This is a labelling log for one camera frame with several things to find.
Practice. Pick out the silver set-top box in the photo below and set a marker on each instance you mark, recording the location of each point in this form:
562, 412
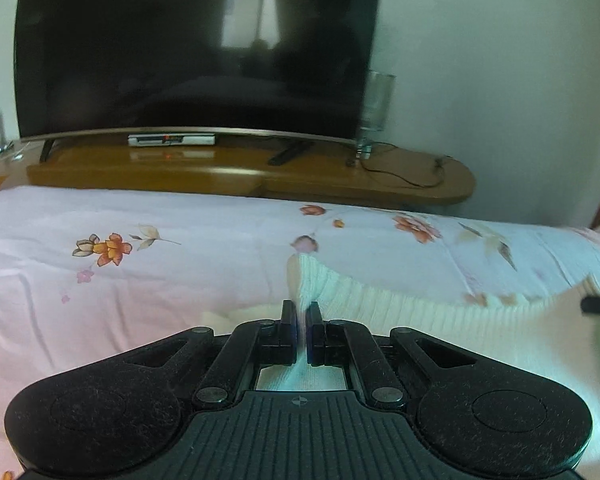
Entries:
171, 139

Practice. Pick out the glass table lamp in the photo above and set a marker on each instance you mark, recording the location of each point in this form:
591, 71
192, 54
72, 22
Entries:
375, 105

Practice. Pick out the pink floral bedsheet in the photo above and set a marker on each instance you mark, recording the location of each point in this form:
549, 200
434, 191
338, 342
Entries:
130, 270

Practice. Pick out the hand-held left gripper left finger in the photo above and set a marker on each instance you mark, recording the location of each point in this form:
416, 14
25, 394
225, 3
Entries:
290, 331

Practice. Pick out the wooden television stand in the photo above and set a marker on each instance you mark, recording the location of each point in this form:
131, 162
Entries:
230, 170

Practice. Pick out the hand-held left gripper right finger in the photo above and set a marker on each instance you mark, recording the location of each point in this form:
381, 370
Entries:
314, 332

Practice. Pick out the eyeglasses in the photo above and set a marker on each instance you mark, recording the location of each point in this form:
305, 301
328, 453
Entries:
2, 149

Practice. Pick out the black curved television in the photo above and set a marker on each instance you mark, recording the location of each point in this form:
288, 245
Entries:
180, 45

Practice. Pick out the white knit sweater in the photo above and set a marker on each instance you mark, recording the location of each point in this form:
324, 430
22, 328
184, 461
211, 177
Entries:
430, 320

